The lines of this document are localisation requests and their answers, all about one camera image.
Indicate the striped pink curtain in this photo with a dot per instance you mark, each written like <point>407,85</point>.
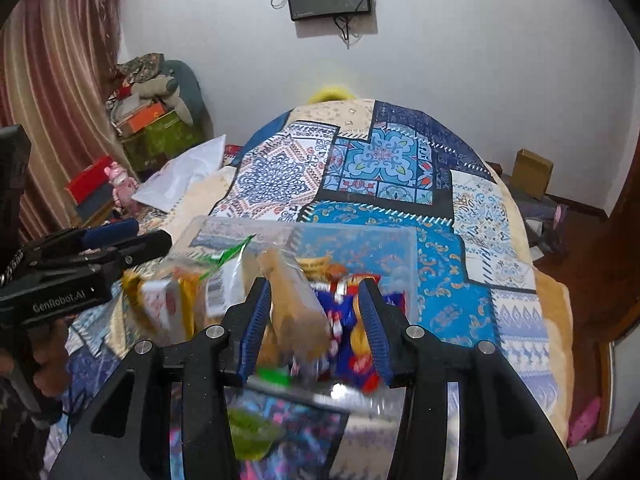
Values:
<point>58,67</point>

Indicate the clear plastic storage bin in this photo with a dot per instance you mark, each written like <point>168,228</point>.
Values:
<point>326,253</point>

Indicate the Kakabi yellow white snack bag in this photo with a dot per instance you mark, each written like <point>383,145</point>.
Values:
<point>163,308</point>

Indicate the grey stuffed cushion pile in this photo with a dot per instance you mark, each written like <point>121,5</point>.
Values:
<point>152,76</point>

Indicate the green snack packet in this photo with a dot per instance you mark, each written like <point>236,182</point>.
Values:
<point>229,280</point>

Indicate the green jelly cup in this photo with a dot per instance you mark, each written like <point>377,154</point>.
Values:
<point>253,436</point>

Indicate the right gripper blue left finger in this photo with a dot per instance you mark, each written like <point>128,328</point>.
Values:
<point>124,433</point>

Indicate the brown cardboard box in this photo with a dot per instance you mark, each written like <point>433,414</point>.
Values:
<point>531,173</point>

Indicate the pink slipper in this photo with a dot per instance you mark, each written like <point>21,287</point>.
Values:
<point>584,423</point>

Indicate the green patterned box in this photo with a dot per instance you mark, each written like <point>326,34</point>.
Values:
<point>164,139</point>

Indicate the orange box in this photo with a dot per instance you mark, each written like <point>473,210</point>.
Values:
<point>139,119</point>

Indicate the red box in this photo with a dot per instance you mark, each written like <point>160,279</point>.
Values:
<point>89,180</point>

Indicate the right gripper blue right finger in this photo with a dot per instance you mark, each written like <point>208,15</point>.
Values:
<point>504,434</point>

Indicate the pink plush toy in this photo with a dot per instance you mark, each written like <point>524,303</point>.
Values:
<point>124,187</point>

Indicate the blue chips bag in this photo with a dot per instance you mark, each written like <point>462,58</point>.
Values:
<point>349,356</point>

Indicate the white pillow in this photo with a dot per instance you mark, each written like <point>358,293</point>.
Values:
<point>168,185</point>

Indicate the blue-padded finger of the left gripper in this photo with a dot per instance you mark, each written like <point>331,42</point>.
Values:
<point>110,234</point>

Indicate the person's left hand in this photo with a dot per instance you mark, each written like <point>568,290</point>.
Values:
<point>49,351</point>

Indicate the patchwork patterned bedspread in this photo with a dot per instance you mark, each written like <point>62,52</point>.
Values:
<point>408,171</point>

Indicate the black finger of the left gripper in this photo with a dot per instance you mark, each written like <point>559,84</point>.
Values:
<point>135,251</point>

